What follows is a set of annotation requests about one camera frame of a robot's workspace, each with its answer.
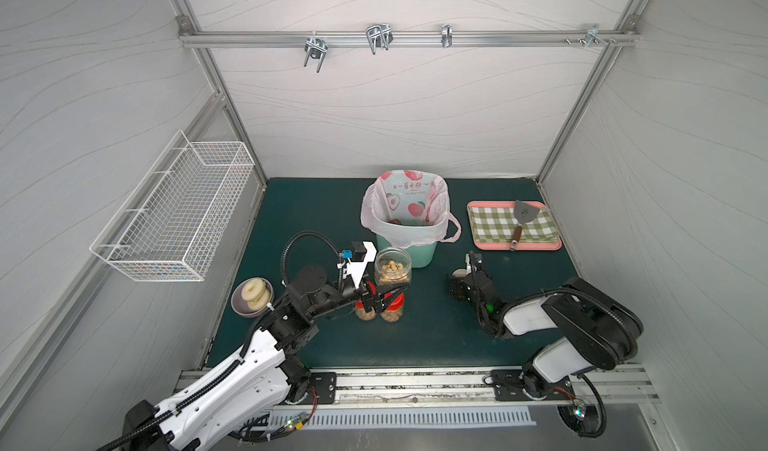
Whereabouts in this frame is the glass peanut jar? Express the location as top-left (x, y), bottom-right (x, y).
top-left (374, 247), bottom-right (412, 285)

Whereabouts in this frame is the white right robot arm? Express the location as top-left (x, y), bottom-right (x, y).
top-left (448, 252), bottom-right (644, 401)

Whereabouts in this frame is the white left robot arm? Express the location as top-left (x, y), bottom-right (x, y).
top-left (104, 241), bottom-right (410, 450)

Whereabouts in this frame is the red lid peanut jar left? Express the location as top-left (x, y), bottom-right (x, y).
top-left (354, 300), bottom-right (377, 321)

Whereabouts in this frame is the green white checkered cloth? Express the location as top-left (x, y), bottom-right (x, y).
top-left (467, 206), bottom-right (560, 245)

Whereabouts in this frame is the pink plastic tray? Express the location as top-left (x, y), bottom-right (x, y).
top-left (467, 201), bottom-right (562, 251)

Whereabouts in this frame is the mint green trash bin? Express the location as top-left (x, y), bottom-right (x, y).
top-left (376, 235), bottom-right (437, 269)

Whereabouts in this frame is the pink white plastic bin bag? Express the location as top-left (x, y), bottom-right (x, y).
top-left (360, 170), bottom-right (462, 249)

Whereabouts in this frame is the grey bowl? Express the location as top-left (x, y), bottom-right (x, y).
top-left (230, 277), bottom-right (274, 318)

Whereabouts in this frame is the metal hook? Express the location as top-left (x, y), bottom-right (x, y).
top-left (365, 23), bottom-right (393, 55)
top-left (564, 24), bottom-right (618, 49)
top-left (303, 37), bottom-right (328, 73)
top-left (441, 24), bottom-right (453, 49)

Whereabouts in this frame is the aluminium crossbar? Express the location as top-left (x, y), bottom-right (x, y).
top-left (180, 28), bottom-right (641, 49)

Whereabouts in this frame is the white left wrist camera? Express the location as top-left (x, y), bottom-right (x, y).
top-left (338, 241), bottom-right (377, 288)

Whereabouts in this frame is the steel spatula wooden handle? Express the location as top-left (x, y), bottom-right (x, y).
top-left (510, 201), bottom-right (540, 251)

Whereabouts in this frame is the white slotted cable duct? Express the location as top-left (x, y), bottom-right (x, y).
top-left (305, 406), bottom-right (537, 430)

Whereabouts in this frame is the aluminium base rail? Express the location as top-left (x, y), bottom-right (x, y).
top-left (173, 363), bottom-right (661, 407)

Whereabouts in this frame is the white wire basket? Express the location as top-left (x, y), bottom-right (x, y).
top-left (89, 130), bottom-right (254, 283)

